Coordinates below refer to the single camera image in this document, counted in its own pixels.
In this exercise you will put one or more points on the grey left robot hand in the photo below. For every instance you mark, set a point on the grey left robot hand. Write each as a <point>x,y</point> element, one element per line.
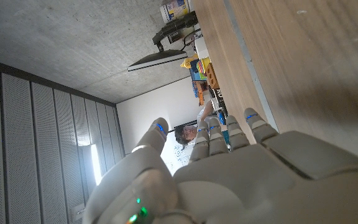
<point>244,186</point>

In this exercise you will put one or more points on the brown wooden block with holes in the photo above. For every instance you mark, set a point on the brown wooden block with holes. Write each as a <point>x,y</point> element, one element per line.
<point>212,76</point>

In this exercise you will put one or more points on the orange crate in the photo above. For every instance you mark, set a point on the orange crate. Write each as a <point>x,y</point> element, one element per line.
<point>199,93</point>

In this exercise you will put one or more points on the whiteboard with writing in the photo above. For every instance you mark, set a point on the whiteboard with writing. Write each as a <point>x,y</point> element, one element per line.
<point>179,154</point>

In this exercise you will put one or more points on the white ceiling sensor box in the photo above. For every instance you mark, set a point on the white ceiling sensor box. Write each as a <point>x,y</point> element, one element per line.
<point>78,212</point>

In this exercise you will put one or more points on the colourful stacking toy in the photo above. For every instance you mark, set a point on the colourful stacking toy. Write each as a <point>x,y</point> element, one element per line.
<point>189,63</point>

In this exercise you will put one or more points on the person in white t-shirt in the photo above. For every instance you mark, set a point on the person in white t-shirt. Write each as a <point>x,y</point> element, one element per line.
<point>187,133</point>

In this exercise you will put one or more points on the black computer monitor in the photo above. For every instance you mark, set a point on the black computer monitor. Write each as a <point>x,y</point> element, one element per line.
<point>160,59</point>

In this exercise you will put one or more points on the white cylindrical canister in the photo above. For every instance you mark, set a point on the white cylindrical canister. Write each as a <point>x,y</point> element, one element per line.
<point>175,9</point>

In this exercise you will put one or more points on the black box with white letters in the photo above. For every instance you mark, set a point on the black box with white letters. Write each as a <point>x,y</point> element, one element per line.
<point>220,99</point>

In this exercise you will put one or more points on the ceiling light strip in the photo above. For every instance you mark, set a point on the ceiling light strip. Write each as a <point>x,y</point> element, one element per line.
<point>96,165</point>

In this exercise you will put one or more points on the large white cube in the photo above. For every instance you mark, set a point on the large white cube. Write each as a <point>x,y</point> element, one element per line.
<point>201,48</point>

